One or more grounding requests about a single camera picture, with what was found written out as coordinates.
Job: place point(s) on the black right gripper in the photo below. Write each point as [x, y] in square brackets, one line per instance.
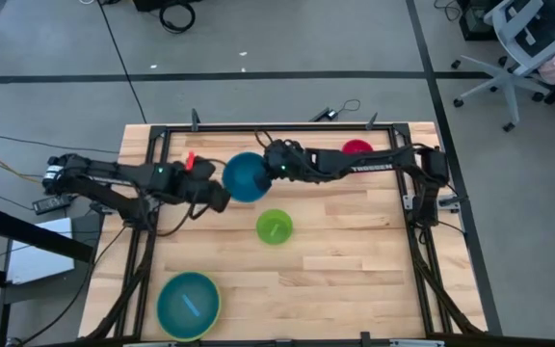
[284, 161]

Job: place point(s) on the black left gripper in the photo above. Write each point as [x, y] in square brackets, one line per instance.
[195, 178]

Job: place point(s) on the blue plastic bowl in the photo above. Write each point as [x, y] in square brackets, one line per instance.
[241, 176]

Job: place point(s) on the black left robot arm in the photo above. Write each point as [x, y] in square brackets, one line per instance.
[109, 176]

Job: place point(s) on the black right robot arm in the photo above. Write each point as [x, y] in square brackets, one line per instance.
[369, 161]

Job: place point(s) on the small green plastic bowl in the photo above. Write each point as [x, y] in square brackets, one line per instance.
[274, 226]

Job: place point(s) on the red clip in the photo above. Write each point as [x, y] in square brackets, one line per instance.
[190, 161]

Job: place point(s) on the small black floor adapter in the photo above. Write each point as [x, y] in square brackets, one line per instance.
[325, 114]

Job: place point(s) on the red plastic bowl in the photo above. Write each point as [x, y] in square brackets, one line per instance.
[357, 146]

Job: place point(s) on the large teal bowl green rim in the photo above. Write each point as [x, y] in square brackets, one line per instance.
[188, 306]

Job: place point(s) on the black power adapter brick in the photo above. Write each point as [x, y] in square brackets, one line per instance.
[52, 204]

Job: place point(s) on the white box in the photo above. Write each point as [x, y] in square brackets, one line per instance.
[41, 250]

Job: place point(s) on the black equipment case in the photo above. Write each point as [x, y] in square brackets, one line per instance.
[475, 21]

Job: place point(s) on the grey office chair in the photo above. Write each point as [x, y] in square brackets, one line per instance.
[518, 53]

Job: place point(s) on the black metal table frame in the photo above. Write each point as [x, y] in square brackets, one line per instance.
[277, 128]

